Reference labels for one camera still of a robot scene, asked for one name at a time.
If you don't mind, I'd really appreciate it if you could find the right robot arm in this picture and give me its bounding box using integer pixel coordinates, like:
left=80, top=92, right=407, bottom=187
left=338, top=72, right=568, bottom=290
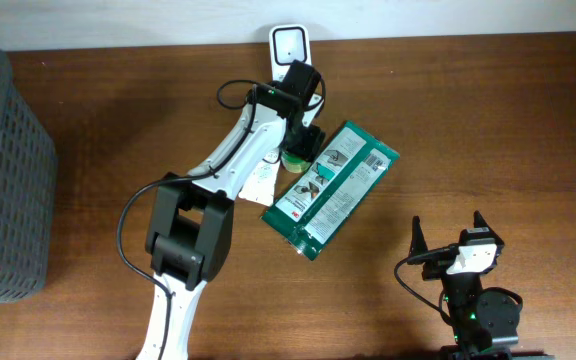
left=405, top=211, right=523, bottom=359

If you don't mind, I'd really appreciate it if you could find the green wipes packet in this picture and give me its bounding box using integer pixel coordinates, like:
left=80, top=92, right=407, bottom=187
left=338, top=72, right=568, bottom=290
left=261, top=121, right=400, bottom=261

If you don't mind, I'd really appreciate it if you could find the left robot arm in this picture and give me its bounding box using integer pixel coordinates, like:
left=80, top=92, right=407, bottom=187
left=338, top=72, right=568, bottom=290
left=137, top=82, right=325, bottom=359

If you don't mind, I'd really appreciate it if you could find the green lid jar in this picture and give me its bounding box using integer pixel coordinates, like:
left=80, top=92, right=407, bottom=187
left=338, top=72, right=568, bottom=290
left=281, top=152, right=311, bottom=174

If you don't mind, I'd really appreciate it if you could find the white barcode scanner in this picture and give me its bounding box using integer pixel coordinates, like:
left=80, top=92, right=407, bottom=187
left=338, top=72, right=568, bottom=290
left=268, top=24, right=312, bottom=81

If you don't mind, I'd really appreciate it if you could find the grey plastic mesh basket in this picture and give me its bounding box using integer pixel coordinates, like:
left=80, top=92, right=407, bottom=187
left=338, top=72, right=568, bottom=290
left=0, top=50, right=58, bottom=304

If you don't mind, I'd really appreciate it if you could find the white cream tube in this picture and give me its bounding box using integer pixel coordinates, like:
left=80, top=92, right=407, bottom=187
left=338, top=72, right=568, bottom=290
left=238, top=159, right=280, bottom=206

